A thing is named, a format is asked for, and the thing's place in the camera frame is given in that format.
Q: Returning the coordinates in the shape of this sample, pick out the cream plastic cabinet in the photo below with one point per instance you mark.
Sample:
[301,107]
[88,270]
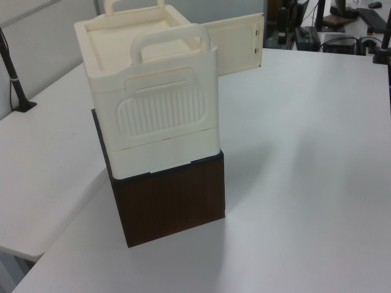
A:
[159,100]

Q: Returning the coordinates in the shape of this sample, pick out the black electronics box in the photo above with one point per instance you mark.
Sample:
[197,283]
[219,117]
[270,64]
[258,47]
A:
[340,44]

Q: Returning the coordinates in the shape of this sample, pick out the cream cabinet door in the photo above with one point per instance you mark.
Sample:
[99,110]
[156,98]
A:
[235,45]

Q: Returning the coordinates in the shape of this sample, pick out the dark wooden box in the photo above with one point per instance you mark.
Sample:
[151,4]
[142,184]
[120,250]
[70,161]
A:
[171,201]

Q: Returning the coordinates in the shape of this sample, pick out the black monitor stand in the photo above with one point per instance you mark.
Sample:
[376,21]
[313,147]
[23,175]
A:
[320,13]

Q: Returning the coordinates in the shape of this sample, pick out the brown wooden board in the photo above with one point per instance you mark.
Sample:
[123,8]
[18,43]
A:
[334,23]

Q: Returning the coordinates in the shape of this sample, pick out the black power strip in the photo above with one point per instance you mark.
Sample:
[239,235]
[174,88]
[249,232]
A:
[307,38]

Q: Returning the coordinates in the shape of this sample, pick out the black clamp stand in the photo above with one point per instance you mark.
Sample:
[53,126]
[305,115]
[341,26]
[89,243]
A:
[382,45]

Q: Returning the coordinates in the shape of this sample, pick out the black keyboard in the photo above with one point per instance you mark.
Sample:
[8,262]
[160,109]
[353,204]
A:
[374,18]

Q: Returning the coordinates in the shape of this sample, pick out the black rectangular speaker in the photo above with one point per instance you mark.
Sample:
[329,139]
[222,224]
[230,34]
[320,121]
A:
[282,21]

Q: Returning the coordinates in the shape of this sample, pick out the black pole with base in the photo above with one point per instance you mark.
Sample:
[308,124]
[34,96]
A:
[13,76]

